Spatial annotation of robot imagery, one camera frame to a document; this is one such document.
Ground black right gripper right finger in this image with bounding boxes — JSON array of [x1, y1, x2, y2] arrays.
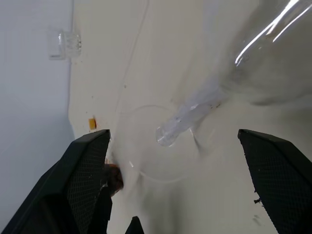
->
[[237, 128, 312, 234]]

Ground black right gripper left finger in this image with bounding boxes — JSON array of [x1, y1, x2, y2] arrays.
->
[[0, 129, 113, 234]]

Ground clear wine glass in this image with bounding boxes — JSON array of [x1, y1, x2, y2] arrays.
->
[[114, 0, 312, 184]]

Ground clear glass tumbler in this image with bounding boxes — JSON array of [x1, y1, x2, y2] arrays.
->
[[48, 26, 82, 61]]

